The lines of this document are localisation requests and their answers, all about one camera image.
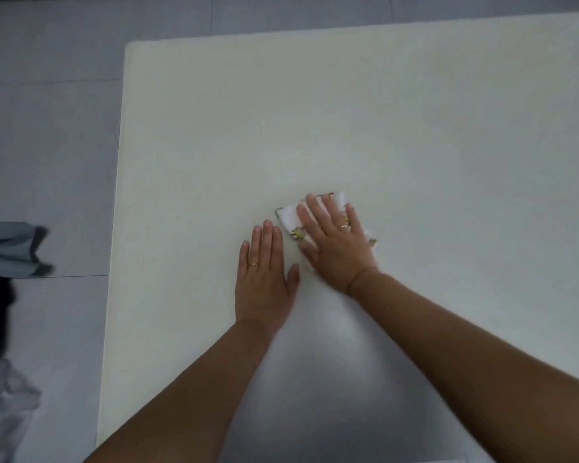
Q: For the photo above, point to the person's right forearm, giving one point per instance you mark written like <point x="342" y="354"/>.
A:
<point x="473" y="371"/>

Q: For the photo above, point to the blue embroidered sofa cover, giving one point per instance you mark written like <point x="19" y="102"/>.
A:
<point x="5" y="250"/>

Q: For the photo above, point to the person's left hand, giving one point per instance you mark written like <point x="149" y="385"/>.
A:
<point x="263" y="289"/>

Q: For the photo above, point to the person's right hand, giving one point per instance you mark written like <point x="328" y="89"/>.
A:
<point x="340" y="257"/>

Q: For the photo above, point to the white patterned cleaning cloth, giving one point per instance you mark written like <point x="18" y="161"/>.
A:
<point x="287" y="217"/>

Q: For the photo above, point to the clear plastic bag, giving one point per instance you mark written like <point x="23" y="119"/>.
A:
<point x="5" y="409"/>

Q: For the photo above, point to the person's left forearm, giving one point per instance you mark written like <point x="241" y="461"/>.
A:
<point x="188" y="405"/>

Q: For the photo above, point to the white table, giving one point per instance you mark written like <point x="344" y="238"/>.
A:
<point x="415" y="115"/>

